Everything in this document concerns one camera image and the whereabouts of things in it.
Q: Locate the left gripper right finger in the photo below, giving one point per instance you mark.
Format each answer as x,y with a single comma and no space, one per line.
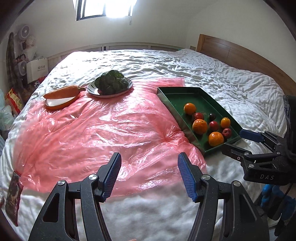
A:
241,219

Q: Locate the plaid scarf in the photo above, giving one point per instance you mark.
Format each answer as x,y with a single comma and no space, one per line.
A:
13,79

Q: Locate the white cardboard box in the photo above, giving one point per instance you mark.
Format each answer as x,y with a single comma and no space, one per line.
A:
36,69

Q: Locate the carrot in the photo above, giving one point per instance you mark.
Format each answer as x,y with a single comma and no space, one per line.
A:
64,92

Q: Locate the small orange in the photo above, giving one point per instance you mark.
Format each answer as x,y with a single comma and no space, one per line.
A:
225,122

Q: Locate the purple fan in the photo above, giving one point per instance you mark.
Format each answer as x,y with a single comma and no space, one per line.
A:
21,68
24,32

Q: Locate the purple fan upper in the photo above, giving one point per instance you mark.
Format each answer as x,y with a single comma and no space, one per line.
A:
24,32

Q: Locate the large mandarin orange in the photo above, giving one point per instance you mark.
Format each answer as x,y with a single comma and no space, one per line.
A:
200,126

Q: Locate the orange rice bag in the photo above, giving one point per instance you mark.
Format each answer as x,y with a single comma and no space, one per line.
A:
14,101

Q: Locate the red phone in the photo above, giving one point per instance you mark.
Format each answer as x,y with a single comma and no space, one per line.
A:
13,198

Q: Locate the smooth orange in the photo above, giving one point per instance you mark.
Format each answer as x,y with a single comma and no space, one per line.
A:
215,139

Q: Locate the white bed duvet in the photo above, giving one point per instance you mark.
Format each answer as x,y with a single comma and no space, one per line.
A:
162,213

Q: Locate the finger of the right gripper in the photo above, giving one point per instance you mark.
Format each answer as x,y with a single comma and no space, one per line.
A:
260,137
241,155

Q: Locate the pink plastic sheet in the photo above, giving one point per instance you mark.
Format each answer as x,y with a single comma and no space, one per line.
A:
75,141

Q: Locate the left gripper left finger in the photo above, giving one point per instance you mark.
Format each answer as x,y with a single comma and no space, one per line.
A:
57,218

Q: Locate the green leafy vegetable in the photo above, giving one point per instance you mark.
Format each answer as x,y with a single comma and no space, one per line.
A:
111,82

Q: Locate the white round plate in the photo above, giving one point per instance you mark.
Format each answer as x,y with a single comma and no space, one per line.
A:
93,90

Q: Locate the wooden headboard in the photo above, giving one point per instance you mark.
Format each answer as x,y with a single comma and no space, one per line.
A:
239,57

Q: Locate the purple fan lower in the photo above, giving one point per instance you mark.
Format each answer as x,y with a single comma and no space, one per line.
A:
21,68

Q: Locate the dark plum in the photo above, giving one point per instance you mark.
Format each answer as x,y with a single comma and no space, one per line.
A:
212,117

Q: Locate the orange oval plate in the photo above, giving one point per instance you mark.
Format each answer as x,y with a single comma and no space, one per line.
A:
57,104

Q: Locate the green tray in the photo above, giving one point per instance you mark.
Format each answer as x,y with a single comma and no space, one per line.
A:
174,98

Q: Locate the clear plastic bag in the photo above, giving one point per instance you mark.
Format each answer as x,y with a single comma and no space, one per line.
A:
6,117

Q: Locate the window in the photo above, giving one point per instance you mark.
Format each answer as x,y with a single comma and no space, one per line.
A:
115,9

